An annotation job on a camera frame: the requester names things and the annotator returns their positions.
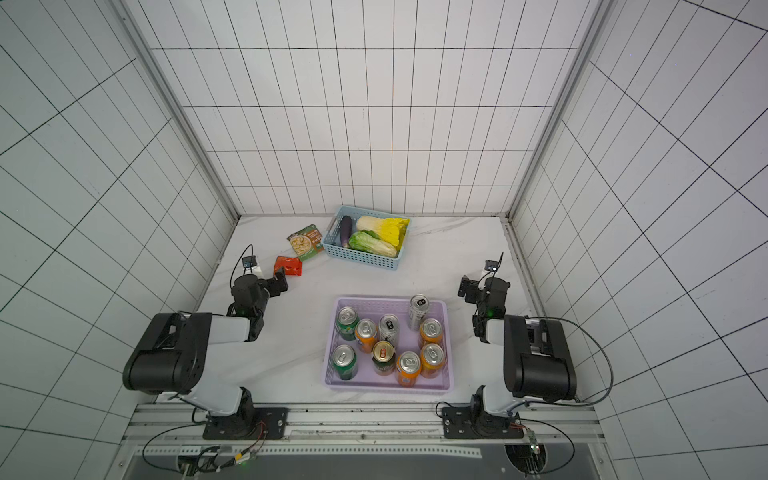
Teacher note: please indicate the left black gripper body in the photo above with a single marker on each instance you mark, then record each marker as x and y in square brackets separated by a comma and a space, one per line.
[274, 283]

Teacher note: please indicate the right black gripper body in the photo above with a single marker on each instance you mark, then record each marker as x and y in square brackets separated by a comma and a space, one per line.
[472, 288]

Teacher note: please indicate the white Monster can back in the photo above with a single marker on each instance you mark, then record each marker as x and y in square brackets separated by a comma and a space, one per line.
[419, 306]

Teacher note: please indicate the white monster can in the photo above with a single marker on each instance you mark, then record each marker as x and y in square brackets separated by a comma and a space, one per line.
[389, 328]
[419, 306]

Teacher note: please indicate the green soda can back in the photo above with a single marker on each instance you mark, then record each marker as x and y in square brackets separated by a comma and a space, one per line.
[346, 323]

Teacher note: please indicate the green soda can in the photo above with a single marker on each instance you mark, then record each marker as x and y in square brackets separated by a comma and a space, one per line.
[346, 323]
[344, 362]

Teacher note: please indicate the orange can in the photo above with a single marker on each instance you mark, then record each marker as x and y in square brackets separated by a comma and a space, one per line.
[366, 334]
[431, 332]
[433, 360]
[409, 367]

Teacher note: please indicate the green soda can front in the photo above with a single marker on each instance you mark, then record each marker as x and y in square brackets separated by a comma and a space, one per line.
[344, 362]

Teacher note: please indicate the purple plastic basket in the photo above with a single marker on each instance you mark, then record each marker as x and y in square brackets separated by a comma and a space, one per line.
[366, 379]

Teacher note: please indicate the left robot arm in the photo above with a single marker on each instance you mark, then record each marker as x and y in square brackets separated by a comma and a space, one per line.
[171, 356]

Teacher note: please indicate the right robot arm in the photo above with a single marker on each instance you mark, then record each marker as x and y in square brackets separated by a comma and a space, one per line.
[536, 363]

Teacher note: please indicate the blue plastic basket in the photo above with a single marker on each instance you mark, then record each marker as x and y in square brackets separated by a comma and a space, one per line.
[331, 239]

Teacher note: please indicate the red snack packet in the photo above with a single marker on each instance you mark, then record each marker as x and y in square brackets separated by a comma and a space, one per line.
[291, 266]

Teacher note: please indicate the green snack packet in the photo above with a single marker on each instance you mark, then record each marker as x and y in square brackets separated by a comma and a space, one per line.
[307, 242]

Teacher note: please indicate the purple eggplant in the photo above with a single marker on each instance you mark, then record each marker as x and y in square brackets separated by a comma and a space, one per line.
[345, 231]

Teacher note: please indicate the yellow napa cabbage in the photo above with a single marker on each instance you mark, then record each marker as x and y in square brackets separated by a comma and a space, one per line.
[390, 230]

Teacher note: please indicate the green lettuce head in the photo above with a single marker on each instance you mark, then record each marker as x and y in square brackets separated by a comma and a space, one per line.
[369, 242]

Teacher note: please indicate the green can gold lid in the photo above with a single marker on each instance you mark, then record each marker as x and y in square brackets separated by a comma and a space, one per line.
[383, 358]

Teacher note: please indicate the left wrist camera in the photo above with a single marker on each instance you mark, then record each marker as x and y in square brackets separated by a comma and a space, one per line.
[249, 262]

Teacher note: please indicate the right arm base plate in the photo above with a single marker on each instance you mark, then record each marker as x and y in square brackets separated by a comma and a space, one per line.
[463, 423]

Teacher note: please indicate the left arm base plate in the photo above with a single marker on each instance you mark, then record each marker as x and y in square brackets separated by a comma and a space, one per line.
[256, 423]

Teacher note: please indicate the aluminium mounting rail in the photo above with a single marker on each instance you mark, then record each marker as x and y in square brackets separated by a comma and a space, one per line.
[170, 432]

